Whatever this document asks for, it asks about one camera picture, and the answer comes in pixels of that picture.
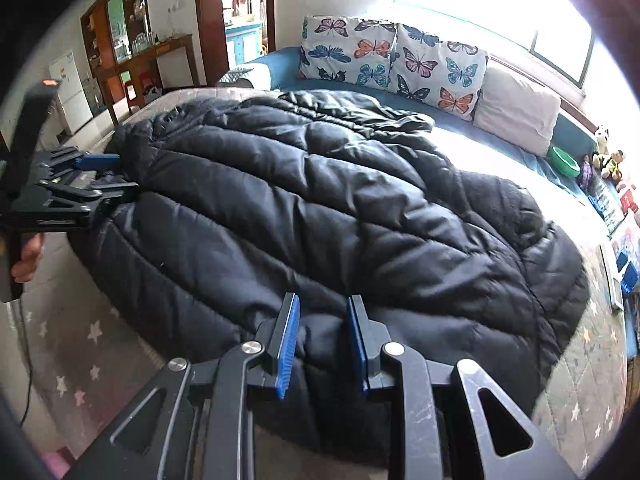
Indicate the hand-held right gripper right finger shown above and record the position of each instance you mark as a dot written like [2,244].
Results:
[357,345]

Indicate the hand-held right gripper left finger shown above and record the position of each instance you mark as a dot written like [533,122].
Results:
[289,350]

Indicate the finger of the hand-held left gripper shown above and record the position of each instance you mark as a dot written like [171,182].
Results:
[100,162]
[115,187]

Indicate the black puffer jacket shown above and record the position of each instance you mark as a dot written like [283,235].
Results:
[325,200]

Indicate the person's left hand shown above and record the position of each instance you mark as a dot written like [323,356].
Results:
[29,260]

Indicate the white refrigerator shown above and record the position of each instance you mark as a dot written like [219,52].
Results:
[70,95]

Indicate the red stool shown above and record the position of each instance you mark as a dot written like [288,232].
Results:
[145,81]

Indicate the wooden desk with shelves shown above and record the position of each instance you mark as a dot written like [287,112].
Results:
[135,57]

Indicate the grey patterned cushion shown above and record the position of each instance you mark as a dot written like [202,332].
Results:
[242,76]

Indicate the blue cabinet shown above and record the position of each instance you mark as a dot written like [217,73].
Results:
[242,42]

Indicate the round bed with quilted cover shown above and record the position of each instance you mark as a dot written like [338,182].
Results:
[575,400]

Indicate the pink floor mat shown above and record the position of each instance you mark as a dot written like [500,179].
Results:
[57,462]

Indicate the white framed picture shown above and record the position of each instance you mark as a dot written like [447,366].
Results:
[612,277]

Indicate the butterfly print pillow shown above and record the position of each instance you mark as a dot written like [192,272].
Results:
[440,72]
[350,50]

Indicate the green bowl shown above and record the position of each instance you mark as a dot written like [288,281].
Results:
[562,160]

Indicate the row of books and boxes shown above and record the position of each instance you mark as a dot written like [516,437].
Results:
[607,205]

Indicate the beige pillow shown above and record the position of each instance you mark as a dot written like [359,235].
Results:
[520,107]

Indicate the yellow bear plush toy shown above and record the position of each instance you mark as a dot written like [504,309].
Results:
[614,165]

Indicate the panda plush toy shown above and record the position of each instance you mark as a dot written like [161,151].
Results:
[601,137]

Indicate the brown door frame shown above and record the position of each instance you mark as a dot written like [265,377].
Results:
[207,20]

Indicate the window with dark frame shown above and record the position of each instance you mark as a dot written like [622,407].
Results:
[587,55]

